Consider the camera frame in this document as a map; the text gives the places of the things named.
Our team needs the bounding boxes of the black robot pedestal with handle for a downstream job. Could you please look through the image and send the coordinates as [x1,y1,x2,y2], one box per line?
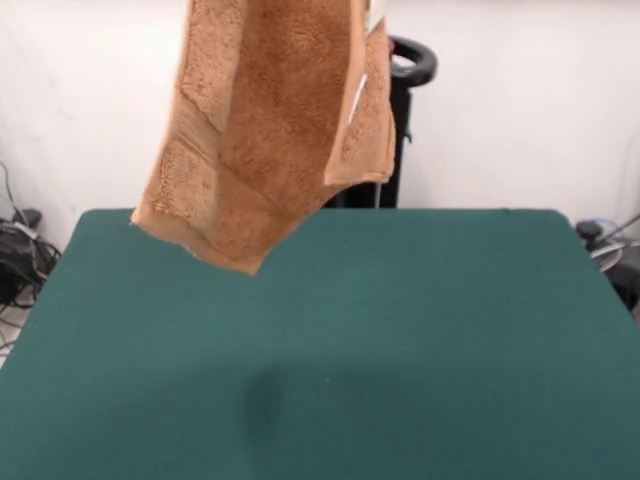
[323,33,439,209]

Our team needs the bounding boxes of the orange-brown terry towel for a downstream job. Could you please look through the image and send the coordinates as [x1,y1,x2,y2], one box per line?
[129,0,398,277]

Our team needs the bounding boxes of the black cable tangle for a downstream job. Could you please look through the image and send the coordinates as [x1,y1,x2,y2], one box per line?
[0,159,63,351]

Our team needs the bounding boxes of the dark green table cloth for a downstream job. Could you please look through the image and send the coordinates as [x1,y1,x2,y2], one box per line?
[0,208,640,480]

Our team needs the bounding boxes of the blue grey cables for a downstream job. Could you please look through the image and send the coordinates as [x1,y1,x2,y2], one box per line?
[584,212,640,247]

